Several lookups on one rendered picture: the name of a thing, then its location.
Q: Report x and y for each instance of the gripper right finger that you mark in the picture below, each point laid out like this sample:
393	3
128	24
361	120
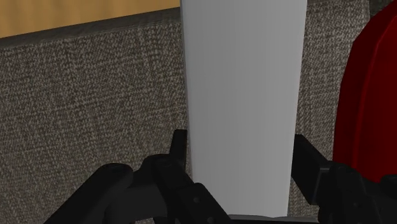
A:
341	189

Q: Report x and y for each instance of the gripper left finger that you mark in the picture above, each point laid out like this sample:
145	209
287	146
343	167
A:
167	183

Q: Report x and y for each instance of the red rounded object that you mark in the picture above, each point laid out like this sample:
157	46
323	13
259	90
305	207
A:
369	102

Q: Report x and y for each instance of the tall white cup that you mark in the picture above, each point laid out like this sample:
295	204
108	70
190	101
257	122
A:
242	105

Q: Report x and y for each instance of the grey fabric sofa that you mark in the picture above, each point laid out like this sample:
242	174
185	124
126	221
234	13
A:
93	108

